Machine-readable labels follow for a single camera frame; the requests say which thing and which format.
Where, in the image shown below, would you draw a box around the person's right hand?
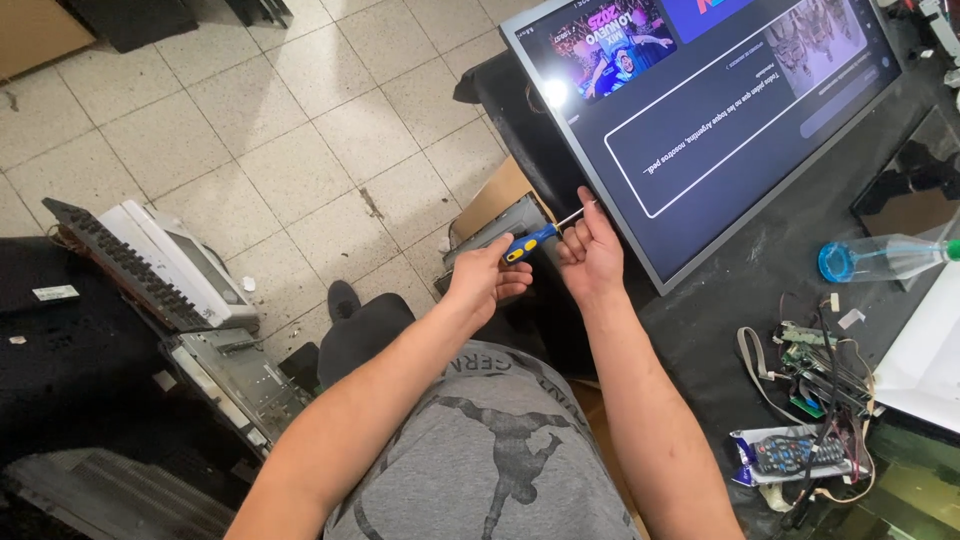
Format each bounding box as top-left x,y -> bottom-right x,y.
555,186 -> 628,300

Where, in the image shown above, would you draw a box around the person's left hand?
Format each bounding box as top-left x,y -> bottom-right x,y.
447,232 -> 534,333

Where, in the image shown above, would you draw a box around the blue and yellow screwdriver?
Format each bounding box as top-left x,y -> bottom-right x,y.
503,200 -> 599,266

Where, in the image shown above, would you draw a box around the grey metal chassis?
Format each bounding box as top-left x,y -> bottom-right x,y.
433,192 -> 562,298

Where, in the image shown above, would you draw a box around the brown cardboard box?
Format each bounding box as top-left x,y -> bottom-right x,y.
448,155 -> 558,243

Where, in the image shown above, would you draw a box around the person's dark trousers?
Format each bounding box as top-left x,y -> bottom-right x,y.
317,291 -> 601,391

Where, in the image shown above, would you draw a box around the black table cloth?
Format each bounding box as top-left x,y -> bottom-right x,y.
453,15 -> 960,540

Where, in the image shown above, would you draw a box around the person's black shoe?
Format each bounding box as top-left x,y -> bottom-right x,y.
327,279 -> 363,324

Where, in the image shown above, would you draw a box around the person's grey printed shirt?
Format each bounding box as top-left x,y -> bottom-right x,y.
322,339 -> 642,540

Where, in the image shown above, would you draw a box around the flat screen television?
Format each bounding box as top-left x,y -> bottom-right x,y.
498,0 -> 906,296

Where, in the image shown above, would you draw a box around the white plastic remote wrapper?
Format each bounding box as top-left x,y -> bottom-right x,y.
730,424 -> 873,489

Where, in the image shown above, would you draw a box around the silver metal chassis plate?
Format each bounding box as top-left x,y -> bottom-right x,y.
159,326 -> 314,460

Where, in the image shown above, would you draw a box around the black remote control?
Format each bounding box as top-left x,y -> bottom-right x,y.
750,435 -> 849,476

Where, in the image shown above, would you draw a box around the clear plastic bottle green cap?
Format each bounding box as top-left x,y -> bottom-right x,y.
816,233 -> 960,285

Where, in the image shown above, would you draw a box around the white printer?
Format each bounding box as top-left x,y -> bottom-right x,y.
97,198 -> 261,332

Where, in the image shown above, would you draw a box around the dark glossy panel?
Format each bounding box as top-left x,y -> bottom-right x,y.
849,105 -> 960,241

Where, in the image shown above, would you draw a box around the white flat panel sheet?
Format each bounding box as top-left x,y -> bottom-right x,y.
872,262 -> 960,436

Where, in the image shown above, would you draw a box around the black keyboard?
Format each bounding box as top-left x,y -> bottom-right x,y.
41,196 -> 213,336

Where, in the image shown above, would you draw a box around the black covered side table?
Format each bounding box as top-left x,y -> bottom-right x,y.
0,235 -> 260,481

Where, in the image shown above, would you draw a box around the black mat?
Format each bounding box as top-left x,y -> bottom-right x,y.
58,0 -> 201,54

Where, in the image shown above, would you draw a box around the brown cardboard sheet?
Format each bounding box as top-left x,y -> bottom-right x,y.
0,0 -> 98,81

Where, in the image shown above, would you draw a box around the grey flat ribbon cable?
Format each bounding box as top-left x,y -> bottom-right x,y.
736,325 -> 815,430

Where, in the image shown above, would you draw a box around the green circuit board with wires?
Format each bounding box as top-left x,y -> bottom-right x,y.
772,292 -> 877,421

